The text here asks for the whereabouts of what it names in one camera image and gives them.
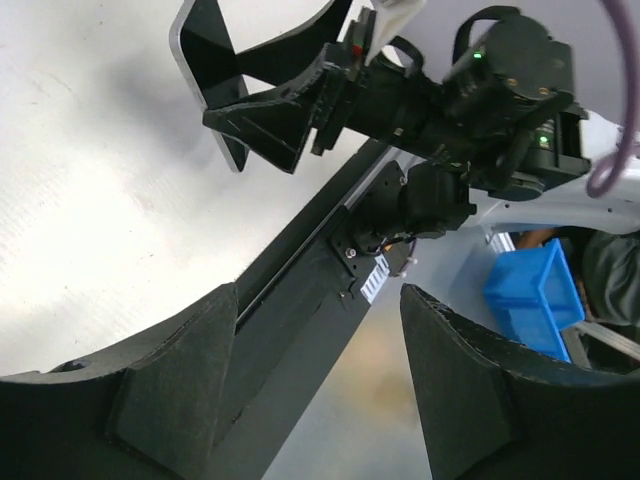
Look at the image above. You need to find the right white cable duct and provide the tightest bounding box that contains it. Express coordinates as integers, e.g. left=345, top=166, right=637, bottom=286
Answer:
left=360, top=255, right=390, bottom=304

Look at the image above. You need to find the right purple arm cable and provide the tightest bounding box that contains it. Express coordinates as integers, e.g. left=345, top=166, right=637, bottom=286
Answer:
left=585, top=0, right=640, bottom=199

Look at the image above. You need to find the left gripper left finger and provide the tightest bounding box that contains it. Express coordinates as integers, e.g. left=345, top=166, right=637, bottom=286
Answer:
left=1, top=284, right=237, bottom=479

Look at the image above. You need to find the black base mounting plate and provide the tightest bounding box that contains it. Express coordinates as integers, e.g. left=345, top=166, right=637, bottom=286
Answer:
left=200, top=141, right=402, bottom=479

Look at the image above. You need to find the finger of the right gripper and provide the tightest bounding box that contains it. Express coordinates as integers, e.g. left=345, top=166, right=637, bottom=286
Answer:
left=203, top=66, right=325, bottom=174
left=236, top=0, right=352, bottom=85

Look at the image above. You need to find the black smartphone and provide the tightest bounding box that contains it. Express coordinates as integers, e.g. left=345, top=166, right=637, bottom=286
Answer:
left=168, top=0, right=251, bottom=174

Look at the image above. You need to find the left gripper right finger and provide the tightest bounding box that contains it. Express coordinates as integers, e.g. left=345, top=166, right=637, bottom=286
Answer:
left=400, top=284, right=639, bottom=479

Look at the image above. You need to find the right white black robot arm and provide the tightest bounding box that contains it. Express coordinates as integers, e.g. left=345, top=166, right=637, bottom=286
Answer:
left=203, top=1, right=639, bottom=258

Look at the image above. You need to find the blue plastic bin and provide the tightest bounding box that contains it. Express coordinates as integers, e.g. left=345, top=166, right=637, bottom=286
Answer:
left=483, top=239, right=586, bottom=363

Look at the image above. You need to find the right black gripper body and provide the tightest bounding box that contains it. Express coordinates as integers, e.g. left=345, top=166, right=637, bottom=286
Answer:
left=312, top=7, right=450, bottom=155

